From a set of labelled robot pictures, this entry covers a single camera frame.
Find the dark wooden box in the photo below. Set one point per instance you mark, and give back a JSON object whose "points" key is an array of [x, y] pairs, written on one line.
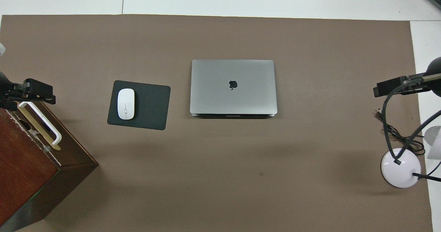
{"points": [[27, 177]]}

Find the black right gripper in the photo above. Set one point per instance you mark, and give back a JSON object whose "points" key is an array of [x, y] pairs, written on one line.
{"points": [[436, 73]]}

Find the grey laptop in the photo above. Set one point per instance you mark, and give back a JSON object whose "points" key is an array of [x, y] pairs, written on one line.
{"points": [[213, 94]]}

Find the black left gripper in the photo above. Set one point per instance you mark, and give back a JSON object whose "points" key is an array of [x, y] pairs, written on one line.
{"points": [[7, 89]]}

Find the white computer mouse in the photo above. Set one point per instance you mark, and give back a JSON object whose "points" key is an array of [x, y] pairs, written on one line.
{"points": [[125, 103]]}

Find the white desk lamp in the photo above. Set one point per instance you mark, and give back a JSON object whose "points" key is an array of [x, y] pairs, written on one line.
{"points": [[399, 171]]}

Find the black mouse pad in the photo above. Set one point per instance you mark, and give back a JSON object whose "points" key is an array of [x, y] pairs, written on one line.
{"points": [[151, 101]]}

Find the brown table mat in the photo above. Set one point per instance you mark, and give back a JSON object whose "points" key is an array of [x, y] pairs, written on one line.
{"points": [[241, 173]]}

